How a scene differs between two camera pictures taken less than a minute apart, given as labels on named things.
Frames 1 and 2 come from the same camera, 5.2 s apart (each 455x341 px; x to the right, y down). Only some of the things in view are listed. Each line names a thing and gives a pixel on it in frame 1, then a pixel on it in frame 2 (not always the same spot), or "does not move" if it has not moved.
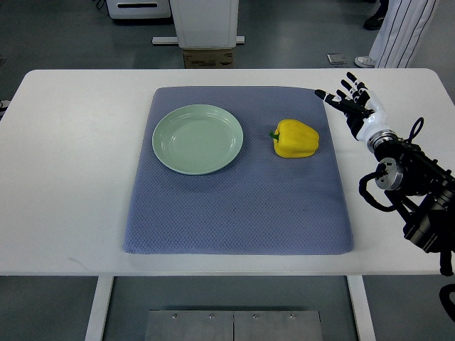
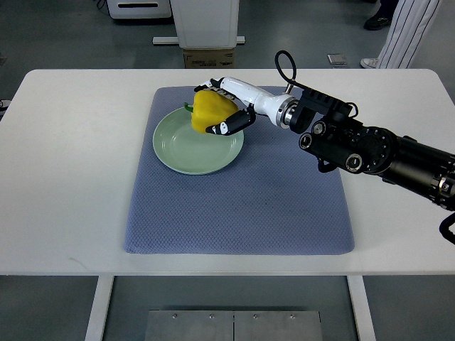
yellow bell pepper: (295, 139) to (210, 109)
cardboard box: (222, 58) does not move
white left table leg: (94, 332) does not move
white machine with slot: (136, 9) does not move
